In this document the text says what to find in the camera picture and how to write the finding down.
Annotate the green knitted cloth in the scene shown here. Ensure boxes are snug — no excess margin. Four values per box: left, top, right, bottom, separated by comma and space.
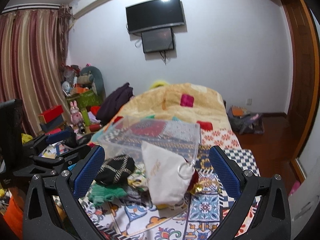
88, 184, 127, 206

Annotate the black gold-patterned soft item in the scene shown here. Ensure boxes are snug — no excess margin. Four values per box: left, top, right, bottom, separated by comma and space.
95, 155, 135, 186

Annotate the red velvet item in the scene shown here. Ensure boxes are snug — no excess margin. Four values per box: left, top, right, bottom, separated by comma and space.
187, 170, 199, 191

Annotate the white cloth pouch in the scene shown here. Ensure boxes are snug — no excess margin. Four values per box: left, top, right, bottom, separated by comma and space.
141, 141, 195, 206

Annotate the pink rabbit figure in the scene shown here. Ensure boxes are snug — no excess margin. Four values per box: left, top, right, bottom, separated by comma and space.
70, 100, 83, 126

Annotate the red cylinder can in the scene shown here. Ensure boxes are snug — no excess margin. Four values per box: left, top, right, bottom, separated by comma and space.
89, 124, 103, 132

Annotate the green bottle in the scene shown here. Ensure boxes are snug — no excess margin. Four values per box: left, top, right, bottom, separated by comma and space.
81, 108, 91, 126

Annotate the red gift box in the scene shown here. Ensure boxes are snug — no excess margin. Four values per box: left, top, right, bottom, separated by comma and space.
39, 105, 63, 124

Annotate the green cardboard box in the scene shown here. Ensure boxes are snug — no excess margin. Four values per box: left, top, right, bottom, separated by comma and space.
66, 90, 103, 109

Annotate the clear plastic storage box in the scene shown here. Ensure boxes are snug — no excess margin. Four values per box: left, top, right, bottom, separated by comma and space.
97, 116, 201, 164

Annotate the dark purple garment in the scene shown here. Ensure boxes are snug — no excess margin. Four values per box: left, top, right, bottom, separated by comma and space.
96, 82, 133, 126

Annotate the grey shark plush toy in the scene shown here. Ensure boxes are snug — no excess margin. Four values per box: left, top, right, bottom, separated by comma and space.
77, 66, 105, 98

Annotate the patterned tile bedsheet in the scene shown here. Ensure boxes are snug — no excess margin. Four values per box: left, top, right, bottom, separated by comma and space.
80, 128, 260, 239

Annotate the striped red curtain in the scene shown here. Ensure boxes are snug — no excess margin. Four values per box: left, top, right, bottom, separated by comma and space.
1, 4, 71, 135

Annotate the yellow fuzzy item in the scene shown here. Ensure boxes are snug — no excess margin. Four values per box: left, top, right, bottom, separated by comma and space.
149, 80, 169, 90

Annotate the bag on floor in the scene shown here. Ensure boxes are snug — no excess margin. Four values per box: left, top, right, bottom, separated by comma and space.
227, 106, 265, 134

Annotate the beige fleece blanket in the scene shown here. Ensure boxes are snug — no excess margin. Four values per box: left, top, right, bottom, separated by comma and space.
91, 83, 233, 148

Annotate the white air conditioner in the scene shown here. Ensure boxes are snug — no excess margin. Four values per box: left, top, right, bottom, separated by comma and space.
69, 0, 111, 20

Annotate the brown wooden door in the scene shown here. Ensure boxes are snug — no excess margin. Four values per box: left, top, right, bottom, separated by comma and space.
281, 0, 319, 160

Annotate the small black wall monitor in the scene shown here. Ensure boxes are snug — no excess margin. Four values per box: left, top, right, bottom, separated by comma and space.
141, 28, 175, 54

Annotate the wall-mounted black television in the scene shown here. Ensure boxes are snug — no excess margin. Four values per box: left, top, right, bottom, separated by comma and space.
126, 0, 185, 34

